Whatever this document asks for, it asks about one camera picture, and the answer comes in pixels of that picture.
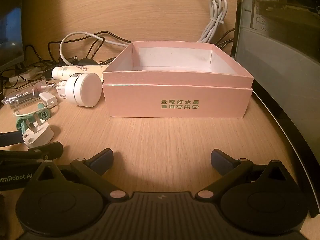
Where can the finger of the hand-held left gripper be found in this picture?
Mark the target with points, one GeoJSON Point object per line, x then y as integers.
{"type": "Point", "coordinates": [11, 138]}
{"type": "Point", "coordinates": [45, 149]}

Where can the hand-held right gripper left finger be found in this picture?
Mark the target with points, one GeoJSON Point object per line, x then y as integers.
{"type": "Point", "coordinates": [103, 160]}

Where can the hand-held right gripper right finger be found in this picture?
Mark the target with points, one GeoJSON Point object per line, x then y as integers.
{"type": "Point", "coordinates": [221, 162]}

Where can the white three-prong power plug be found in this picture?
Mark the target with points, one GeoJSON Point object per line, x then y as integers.
{"type": "Point", "coordinates": [40, 133]}

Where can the pink cardboard box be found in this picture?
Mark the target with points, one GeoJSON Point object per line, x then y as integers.
{"type": "Point", "coordinates": [175, 100]}

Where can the clear plastic bag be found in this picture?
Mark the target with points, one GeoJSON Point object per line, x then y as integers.
{"type": "Point", "coordinates": [18, 100]}

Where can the small white charger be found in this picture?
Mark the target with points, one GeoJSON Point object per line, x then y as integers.
{"type": "Point", "coordinates": [48, 99]}

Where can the small pink packet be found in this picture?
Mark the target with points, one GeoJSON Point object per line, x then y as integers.
{"type": "Point", "coordinates": [39, 88]}

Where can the white power strip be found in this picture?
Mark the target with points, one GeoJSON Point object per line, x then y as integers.
{"type": "Point", "coordinates": [21, 75]}

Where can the white round cream jar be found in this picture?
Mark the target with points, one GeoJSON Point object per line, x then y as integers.
{"type": "Point", "coordinates": [86, 90]}

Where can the white cosmetic tube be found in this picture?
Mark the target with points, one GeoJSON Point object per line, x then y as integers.
{"type": "Point", "coordinates": [72, 70]}

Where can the black power adapter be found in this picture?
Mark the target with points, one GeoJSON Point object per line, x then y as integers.
{"type": "Point", "coordinates": [87, 61]}

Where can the black computer monitor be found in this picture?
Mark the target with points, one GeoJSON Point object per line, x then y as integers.
{"type": "Point", "coordinates": [280, 42]}

